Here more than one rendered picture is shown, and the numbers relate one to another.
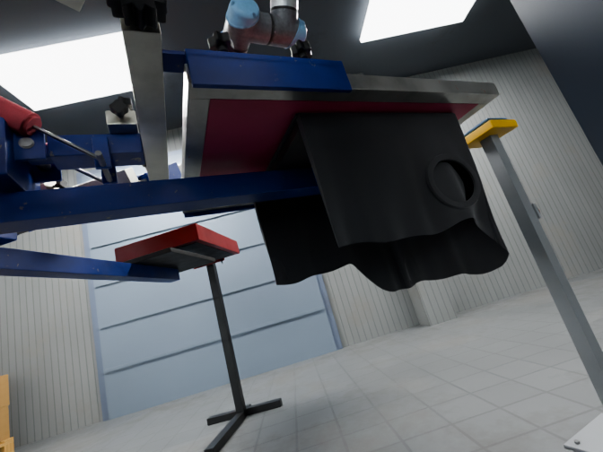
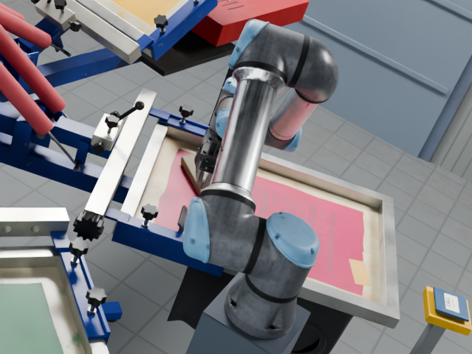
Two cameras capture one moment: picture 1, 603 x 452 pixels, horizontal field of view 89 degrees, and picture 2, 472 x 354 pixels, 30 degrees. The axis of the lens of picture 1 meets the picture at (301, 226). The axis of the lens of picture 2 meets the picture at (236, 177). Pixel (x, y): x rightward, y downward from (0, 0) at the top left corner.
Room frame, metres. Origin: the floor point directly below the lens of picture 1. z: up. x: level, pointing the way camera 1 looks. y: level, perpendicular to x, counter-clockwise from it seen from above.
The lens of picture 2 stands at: (-1.16, -0.74, 2.39)
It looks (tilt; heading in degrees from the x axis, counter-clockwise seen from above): 33 degrees down; 21
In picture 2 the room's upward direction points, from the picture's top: 22 degrees clockwise
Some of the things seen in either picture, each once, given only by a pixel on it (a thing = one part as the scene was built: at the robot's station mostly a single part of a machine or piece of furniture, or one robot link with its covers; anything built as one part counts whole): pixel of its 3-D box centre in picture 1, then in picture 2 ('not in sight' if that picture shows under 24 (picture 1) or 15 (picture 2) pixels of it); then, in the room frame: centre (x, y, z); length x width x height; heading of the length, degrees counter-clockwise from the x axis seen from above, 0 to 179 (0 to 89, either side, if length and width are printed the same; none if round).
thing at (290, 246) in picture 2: not in sight; (282, 252); (0.21, -0.38, 1.37); 0.13 x 0.12 x 0.14; 119
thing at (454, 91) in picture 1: (323, 154); (267, 213); (0.84, -0.12, 0.97); 0.79 x 0.58 x 0.04; 115
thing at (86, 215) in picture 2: (138, 8); (90, 223); (0.33, 0.13, 1.02); 0.07 x 0.06 x 0.07; 115
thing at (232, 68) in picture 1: (273, 81); (171, 243); (0.49, -0.02, 0.97); 0.30 x 0.05 x 0.07; 115
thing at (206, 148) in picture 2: not in sight; (215, 149); (0.73, 0.05, 1.14); 0.09 x 0.08 x 0.12; 25
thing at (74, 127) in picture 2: (100, 151); (85, 138); (0.60, 0.39, 1.02); 0.17 x 0.06 x 0.05; 115
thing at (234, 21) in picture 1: (246, 25); (237, 121); (0.66, -0.01, 1.30); 0.11 x 0.11 x 0.08; 29
